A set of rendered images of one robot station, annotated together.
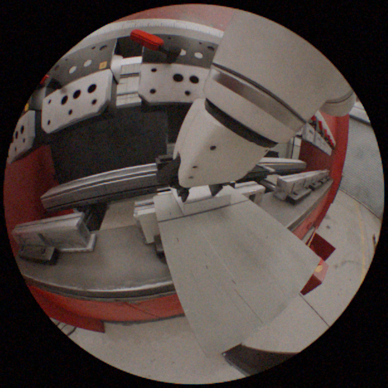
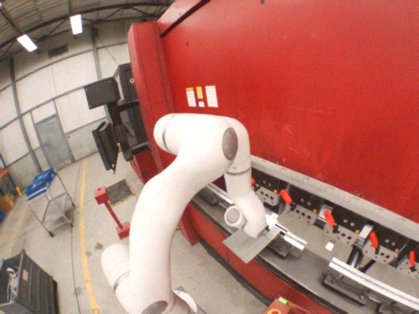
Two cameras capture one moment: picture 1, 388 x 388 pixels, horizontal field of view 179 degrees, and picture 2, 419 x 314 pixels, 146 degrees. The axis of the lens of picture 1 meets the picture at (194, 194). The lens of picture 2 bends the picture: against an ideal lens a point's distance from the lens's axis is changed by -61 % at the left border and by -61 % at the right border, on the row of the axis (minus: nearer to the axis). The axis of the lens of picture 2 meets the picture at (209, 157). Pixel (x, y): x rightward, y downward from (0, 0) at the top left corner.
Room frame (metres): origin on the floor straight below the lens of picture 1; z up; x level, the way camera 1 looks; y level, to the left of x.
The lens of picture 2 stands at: (-0.13, -0.50, 1.74)
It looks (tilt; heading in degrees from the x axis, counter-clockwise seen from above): 26 degrees down; 79
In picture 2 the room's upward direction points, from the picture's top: 9 degrees counter-clockwise
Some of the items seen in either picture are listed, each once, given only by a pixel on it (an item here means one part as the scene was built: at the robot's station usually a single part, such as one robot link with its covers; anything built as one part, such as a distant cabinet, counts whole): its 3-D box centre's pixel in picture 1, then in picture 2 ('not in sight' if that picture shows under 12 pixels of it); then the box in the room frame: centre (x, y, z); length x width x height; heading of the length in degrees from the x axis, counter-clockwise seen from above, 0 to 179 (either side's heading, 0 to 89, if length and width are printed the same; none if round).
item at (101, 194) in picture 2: not in sight; (112, 213); (-1.24, 1.20, 0.41); 0.25 x 0.20 x 0.83; 21
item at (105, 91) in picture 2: not in sight; (113, 127); (-0.67, 1.00, 1.53); 0.51 x 0.25 x 0.85; 101
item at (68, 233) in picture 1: (41, 236); (212, 191); (0.06, 0.52, 0.92); 0.50 x 0.06 x 0.10; 111
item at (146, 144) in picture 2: not in sight; (145, 151); (-0.46, 1.12, 1.18); 0.40 x 0.24 x 0.07; 111
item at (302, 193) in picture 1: (300, 194); (346, 290); (0.42, -0.58, 0.89); 0.30 x 0.05 x 0.03; 111
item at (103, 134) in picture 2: not in sight; (108, 142); (-0.74, 0.94, 1.42); 0.45 x 0.12 x 0.36; 101
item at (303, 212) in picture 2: not in sight; (305, 200); (0.32, -0.16, 1.26); 0.15 x 0.09 x 0.17; 111
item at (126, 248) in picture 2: not in sight; (136, 280); (-0.35, -0.28, 1.30); 0.19 x 0.12 x 0.24; 122
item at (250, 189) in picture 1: (209, 208); (275, 233); (0.28, -0.04, 0.92); 0.39 x 0.06 x 0.10; 111
